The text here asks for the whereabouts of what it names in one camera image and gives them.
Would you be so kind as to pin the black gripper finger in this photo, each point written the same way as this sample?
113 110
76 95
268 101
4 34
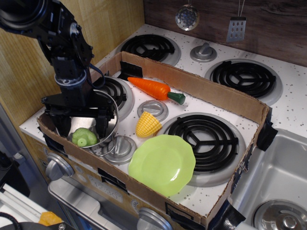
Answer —
62 123
101 126

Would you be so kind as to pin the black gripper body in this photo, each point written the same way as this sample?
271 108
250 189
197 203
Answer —
79 102

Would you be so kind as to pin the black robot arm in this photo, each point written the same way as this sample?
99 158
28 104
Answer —
62 42

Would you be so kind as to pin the stainless steel pot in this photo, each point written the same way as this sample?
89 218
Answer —
105 145

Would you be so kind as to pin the front left black burner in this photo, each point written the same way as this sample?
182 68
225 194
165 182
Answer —
120 91

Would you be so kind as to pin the silver front top knob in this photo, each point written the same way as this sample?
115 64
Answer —
120 150

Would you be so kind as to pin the silver left oven knob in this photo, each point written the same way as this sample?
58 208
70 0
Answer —
57 167

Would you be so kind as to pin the silver oven knob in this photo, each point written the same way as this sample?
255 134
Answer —
57 167
150 220

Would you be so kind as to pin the yellow toy corn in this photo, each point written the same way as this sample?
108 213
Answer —
147 125

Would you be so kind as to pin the silver middle stove knob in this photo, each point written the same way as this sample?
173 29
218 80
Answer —
156 108

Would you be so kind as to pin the silver stove knob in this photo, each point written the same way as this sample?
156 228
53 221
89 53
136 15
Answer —
156 108
203 53

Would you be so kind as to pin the orange toy carrot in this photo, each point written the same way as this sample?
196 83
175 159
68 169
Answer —
157 90

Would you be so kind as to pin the green plastic plate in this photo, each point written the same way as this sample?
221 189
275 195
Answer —
164 163

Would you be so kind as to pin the yellow object bottom left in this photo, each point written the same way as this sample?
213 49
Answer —
48 218

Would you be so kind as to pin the silver right oven knob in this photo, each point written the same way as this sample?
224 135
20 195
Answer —
150 220

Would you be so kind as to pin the front right black burner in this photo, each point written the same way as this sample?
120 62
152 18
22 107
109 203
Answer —
217 145

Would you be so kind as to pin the silver back stove knob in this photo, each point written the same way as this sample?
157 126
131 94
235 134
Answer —
203 53

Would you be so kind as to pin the hanging silver strainer ladle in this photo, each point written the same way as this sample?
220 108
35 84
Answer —
187 17

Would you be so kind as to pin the hanging silver slotted spatula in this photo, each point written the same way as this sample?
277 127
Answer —
237 25

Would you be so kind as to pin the brown cardboard fence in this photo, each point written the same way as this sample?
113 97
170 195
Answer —
215 94

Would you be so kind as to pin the silver sink basin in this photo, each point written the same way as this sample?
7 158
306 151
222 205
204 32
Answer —
280 173

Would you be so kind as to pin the silver sink drain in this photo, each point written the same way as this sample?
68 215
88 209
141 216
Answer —
280 215

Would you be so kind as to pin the silver oven door handle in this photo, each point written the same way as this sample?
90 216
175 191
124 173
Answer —
88 210

